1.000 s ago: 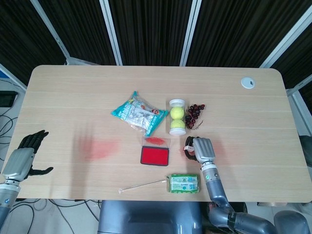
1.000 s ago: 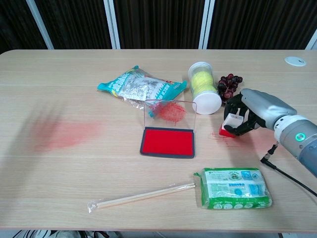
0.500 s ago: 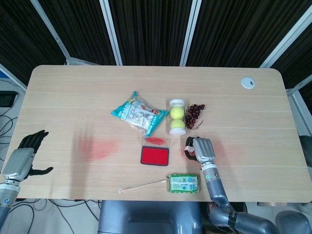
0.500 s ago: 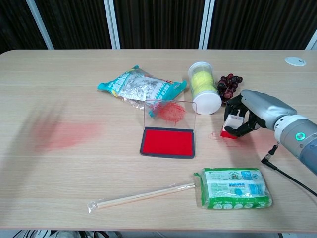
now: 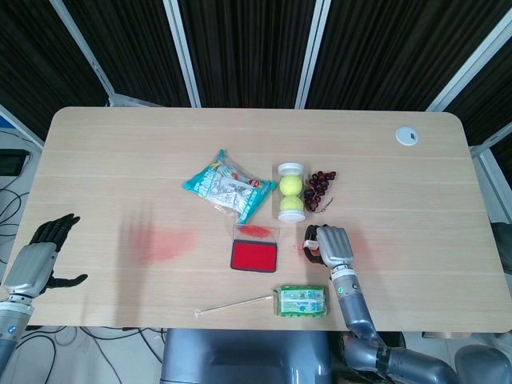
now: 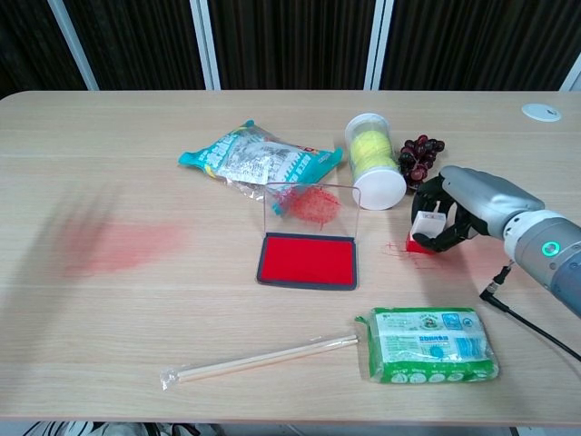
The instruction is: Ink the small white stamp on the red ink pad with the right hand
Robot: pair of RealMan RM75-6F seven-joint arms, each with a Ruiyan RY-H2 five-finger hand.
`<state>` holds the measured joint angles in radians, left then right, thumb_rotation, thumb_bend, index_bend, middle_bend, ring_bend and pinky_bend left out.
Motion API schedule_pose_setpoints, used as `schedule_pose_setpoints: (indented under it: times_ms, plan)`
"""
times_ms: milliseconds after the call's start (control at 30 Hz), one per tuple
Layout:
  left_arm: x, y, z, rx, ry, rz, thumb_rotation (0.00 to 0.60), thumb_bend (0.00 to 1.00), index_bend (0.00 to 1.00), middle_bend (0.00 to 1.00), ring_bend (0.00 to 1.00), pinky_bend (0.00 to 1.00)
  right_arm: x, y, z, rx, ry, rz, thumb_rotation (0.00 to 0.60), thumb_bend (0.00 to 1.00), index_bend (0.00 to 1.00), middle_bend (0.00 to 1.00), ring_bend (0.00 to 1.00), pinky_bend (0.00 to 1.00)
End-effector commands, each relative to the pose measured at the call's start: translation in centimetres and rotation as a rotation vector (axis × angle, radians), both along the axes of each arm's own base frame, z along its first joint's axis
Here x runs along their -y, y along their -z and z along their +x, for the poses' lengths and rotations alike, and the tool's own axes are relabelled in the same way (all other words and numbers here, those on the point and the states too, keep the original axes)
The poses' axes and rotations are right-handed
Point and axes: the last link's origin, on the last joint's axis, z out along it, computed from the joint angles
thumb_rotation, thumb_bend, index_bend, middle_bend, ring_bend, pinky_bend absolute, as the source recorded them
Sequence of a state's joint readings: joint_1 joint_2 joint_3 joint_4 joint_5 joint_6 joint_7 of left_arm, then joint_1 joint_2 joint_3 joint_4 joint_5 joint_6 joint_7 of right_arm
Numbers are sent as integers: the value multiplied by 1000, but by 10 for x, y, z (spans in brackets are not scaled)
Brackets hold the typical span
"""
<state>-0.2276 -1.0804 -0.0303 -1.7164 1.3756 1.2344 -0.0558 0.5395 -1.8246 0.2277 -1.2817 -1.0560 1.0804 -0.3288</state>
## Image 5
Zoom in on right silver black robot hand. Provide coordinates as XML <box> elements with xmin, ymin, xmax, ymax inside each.
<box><xmin>304</xmin><ymin>224</ymin><xmax>356</xmax><ymax>270</ymax></box>

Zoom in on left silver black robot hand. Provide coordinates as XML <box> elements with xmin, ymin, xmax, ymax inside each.
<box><xmin>2</xmin><ymin>213</ymin><xmax>89</xmax><ymax>299</ymax></box>

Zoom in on clear tennis ball tube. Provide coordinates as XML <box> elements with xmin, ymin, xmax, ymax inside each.
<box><xmin>273</xmin><ymin>162</ymin><xmax>308</xmax><ymax>223</ymax></box>

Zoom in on dark red grape bunch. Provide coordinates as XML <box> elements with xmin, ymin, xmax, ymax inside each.
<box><xmin>302</xmin><ymin>170</ymin><xmax>338</xmax><ymax>215</ymax></box>

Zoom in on yellow tennis ball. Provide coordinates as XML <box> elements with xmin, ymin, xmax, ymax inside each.
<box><xmin>279</xmin><ymin>176</ymin><xmax>304</xmax><ymax>197</ymax></box>
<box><xmin>279</xmin><ymin>195</ymin><xmax>305</xmax><ymax>214</ymax></box>

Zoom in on green packaged food pack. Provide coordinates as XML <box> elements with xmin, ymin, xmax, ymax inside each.
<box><xmin>273</xmin><ymin>284</ymin><xmax>330</xmax><ymax>319</ymax></box>

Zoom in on red ink pad case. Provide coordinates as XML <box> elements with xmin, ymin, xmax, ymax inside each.
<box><xmin>230</xmin><ymin>224</ymin><xmax>280</xmax><ymax>274</ymax></box>

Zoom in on black box device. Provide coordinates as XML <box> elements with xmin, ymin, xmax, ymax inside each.
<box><xmin>0</xmin><ymin>150</ymin><xmax>31</xmax><ymax>176</ymax></box>

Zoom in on wrapped wooden chopsticks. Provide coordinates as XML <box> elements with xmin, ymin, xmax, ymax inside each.
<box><xmin>194</xmin><ymin>294</ymin><xmax>277</xmax><ymax>319</ymax></box>

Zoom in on teal snack bag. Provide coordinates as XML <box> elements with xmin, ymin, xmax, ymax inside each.
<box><xmin>182</xmin><ymin>149</ymin><xmax>278</xmax><ymax>225</ymax></box>

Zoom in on grey-blue robot torso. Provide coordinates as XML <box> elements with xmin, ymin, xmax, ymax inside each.
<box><xmin>159</xmin><ymin>328</ymin><xmax>335</xmax><ymax>384</ymax></box>

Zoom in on white table cable grommet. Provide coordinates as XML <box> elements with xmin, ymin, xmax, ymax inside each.
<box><xmin>394</xmin><ymin>126</ymin><xmax>420</xmax><ymax>146</ymax></box>

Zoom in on white partition post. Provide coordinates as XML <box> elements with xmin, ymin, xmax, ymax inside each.
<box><xmin>294</xmin><ymin>0</ymin><xmax>330</xmax><ymax>109</ymax></box>
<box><xmin>162</xmin><ymin>0</ymin><xmax>202</xmax><ymax>108</ymax></box>
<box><xmin>425</xmin><ymin>18</ymin><xmax>512</xmax><ymax>112</ymax></box>
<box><xmin>50</xmin><ymin>0</ymin><xmax>118</xmax><ymax>106</ymax></box>

